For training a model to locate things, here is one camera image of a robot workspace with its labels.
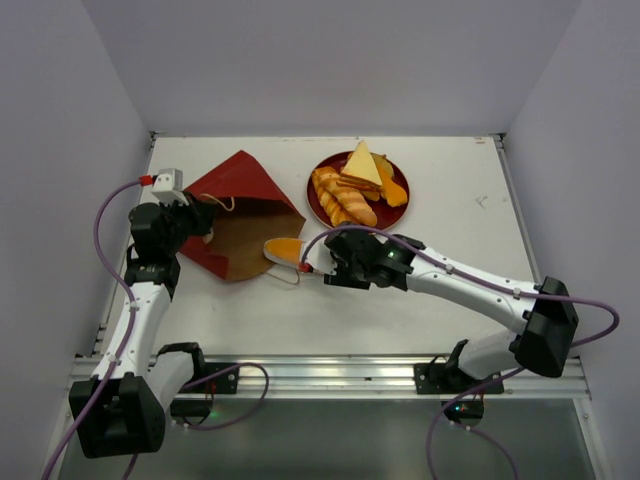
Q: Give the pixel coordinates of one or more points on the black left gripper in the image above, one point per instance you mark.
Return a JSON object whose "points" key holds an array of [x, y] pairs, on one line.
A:
{"points": [[200, 213]]}

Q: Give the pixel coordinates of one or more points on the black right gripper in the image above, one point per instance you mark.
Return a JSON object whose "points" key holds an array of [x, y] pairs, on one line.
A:
{"points": [[338, 257]]}

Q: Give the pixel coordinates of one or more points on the long twisted glazed bread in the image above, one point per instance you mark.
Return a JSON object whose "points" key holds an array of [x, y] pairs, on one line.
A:
{"points": [[334, 210]]}

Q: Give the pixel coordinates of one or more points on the orange croissant bread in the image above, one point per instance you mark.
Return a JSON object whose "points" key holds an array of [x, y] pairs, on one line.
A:
{"points": [[350, 199]]}

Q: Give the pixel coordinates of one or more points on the orange oval bread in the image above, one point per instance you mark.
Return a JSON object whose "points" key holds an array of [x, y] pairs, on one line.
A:
{"points": [[284, 251]]}

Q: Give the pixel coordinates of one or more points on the long orange lumpy bread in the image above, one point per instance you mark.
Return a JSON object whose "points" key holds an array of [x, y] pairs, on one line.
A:
{"points": [[392, 193]]}

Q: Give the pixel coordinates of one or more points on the red paper bag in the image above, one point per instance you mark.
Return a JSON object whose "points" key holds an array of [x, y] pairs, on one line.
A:
{"points": [[251, 210]]}

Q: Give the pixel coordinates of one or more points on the fake sandwich slice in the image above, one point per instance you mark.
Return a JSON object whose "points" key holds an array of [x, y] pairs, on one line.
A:
{"points": [[360, 171]]}

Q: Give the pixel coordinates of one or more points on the round seeded bread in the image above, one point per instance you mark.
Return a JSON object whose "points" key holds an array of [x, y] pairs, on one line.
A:
{"points": [[383, 163]]}

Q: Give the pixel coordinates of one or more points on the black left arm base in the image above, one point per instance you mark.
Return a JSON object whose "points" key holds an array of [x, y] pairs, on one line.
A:
{"points": [[194, 405]]}

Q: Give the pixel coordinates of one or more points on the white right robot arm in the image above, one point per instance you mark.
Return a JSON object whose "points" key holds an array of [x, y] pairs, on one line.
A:
{"points": [[538, 324]]}

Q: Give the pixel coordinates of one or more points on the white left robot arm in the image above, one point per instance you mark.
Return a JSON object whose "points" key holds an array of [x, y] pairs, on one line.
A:
{"points": [[121, 409]]}

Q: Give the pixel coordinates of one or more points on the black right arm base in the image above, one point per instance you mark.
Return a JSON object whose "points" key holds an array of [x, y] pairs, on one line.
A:
{"points": [[447, 378]]}

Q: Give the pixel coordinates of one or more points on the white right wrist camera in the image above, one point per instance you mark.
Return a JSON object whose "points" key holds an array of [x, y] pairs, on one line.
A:
{"points": [[316, 259]]}

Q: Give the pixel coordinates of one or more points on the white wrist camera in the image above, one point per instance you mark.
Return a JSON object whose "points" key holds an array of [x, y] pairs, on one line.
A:
{"points": [[316, 259], [166, 186]]}

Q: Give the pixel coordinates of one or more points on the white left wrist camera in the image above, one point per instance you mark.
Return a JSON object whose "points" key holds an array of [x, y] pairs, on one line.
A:
{"points": [[166, 186]]}

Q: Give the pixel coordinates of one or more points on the aluminium front rail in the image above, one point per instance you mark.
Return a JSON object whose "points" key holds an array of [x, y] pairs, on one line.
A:
{"points": [[389, 377]]}

